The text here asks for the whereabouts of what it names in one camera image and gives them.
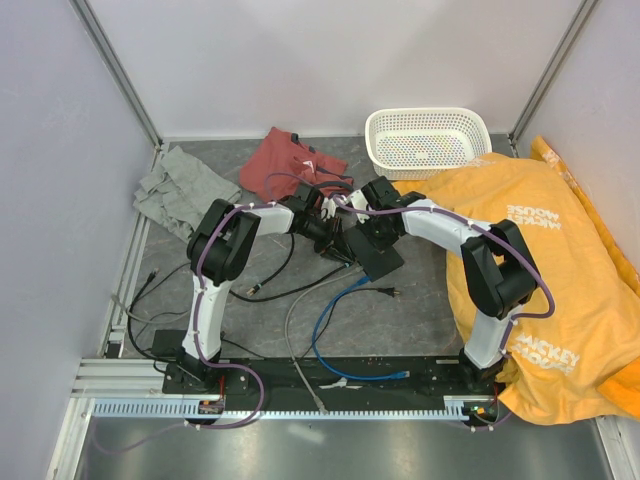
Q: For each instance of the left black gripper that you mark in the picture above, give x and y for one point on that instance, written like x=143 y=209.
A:
x=333 y=233

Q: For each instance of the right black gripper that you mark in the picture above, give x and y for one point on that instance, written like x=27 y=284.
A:
x=381 y=245

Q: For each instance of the black network switch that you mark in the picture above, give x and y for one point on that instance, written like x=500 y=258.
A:
x=375 y=263

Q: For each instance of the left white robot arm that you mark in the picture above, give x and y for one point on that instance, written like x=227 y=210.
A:
x=218 y=252

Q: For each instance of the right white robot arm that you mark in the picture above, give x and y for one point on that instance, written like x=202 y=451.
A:
x=499 y=271

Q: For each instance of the white plastic basket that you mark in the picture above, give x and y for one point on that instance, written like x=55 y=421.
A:
x=417 y=143

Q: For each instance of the red cloth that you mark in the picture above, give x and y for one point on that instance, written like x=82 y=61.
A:
x=282 y=161

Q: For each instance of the grey cloth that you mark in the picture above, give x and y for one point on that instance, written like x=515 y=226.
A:
x=178 y=192

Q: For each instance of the black power adapter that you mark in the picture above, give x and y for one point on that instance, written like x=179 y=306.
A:
x=167 y=342

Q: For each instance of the orange Mickey Mouse blanket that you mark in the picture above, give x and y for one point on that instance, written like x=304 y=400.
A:
x=575 y=354

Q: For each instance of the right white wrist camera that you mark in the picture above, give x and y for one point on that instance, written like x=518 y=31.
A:
x=356 y=200

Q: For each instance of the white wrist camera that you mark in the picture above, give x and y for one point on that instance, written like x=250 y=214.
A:
x=330 y=207
x=356 y=200

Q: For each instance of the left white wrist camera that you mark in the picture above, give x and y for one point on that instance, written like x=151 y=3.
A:
x=330 y=207

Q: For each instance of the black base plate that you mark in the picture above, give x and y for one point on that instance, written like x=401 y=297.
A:
x=430 y=379

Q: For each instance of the white slotted cable duct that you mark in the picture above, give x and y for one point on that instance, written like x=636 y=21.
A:
x=453 y=409

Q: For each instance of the aluminium rail left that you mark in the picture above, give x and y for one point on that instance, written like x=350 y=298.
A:
x=115 y=331

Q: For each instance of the right aluminium frame post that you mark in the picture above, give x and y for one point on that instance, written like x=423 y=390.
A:
x=552 y=69

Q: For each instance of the aluminium frame post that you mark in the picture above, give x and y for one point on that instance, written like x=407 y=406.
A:
x=552 y=69
x=107 y=52

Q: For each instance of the left aluminium frame post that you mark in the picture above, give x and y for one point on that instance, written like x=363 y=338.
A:
x=107 y=52

